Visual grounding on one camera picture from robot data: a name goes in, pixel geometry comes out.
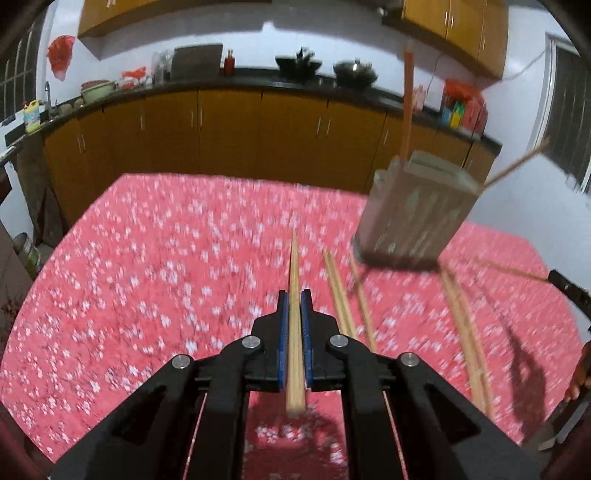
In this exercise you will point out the person's right hand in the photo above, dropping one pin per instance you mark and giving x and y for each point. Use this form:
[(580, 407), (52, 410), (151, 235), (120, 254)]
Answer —
[(579, 374)]

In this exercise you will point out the barred window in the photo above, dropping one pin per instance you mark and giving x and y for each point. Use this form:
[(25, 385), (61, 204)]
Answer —
[(18, 69), (570, 110)]

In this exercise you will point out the metal sink faucet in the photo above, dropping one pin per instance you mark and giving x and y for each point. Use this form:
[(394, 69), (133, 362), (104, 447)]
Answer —
[(47, 94)]

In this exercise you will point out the black kitchen countertop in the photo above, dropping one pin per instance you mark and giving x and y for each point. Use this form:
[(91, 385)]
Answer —
[(258, 82)]

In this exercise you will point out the green yellow bottle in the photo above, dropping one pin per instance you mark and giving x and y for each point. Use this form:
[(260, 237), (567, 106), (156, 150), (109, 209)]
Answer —
[(455, 115)]

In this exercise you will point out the large red plastic bags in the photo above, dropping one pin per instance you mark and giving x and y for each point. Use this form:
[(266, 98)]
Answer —
[(471, 104)]

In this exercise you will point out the wooden chopstick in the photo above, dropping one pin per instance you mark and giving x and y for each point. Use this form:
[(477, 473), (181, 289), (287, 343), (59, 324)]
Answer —
[(512, 270), (362, 300), (407, 101), (461, 341), (473, 344), (344, 297), (517, 164), (336, 295), (294, 277)]

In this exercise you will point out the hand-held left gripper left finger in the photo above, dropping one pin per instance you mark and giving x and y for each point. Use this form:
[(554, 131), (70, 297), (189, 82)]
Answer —
[(282, 344)]

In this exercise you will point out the dark wooden cutting board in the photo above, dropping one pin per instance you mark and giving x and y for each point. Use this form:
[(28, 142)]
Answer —
[(197, 62)]

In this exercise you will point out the small red plastic bag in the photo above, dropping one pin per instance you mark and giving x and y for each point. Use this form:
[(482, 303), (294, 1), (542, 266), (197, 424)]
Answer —
[(135, 76)]

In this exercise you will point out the wooden lower kitchen cabinets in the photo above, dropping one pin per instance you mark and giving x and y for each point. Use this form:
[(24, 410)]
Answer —
[(231, 134)]

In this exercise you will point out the black lidded wok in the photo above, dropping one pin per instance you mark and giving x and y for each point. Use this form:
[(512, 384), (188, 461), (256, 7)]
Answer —
[(355, 73)]

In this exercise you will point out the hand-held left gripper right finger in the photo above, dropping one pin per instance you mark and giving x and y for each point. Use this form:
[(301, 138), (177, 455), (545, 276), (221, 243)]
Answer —
[(306, 344)]

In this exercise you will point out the yellow detergent bottle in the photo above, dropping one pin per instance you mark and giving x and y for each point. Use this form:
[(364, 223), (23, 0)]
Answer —
[(32, 117)]

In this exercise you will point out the metal pot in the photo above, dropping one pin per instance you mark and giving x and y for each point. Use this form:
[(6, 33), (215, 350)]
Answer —
[(25, 254)]

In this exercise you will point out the pink bottle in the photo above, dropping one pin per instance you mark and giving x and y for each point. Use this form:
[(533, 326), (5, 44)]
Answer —
[(419, 99)]

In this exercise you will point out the red sauce bottle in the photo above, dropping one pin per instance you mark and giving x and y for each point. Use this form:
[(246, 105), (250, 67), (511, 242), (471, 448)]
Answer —
[(229, 64)]

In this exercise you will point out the hanging red plastic bag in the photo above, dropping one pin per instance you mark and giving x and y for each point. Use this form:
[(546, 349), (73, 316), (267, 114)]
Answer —
[(61, 55)]

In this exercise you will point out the green plastic basin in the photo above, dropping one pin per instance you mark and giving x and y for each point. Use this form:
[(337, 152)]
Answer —
[(97, 91)]

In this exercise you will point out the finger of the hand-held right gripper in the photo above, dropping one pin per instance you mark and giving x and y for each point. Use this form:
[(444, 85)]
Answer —
[(570, 288)]

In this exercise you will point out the wooden upper wall cabinets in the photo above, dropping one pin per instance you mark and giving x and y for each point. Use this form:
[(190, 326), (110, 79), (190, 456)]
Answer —
[(466, 27)]

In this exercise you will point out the grey slotted chopstick holder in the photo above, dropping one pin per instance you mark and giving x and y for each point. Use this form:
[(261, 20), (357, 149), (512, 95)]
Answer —
[(415, 212)]

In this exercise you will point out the black open wok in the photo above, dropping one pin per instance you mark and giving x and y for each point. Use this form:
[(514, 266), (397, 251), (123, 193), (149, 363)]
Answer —
[(298, 65)]

